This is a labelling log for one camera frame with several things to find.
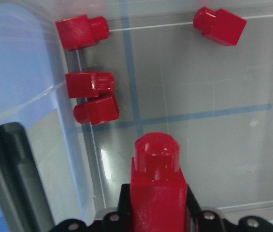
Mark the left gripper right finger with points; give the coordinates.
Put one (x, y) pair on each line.
(192, 205)

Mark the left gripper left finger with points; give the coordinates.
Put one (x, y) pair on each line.
(124, 204)

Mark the red block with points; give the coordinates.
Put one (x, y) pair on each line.
(158, 189)
(220, 26)
(82, 32)
(98, 110)
(89, 84)

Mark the clear plastic storage box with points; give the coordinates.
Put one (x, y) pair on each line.
(215, 100)

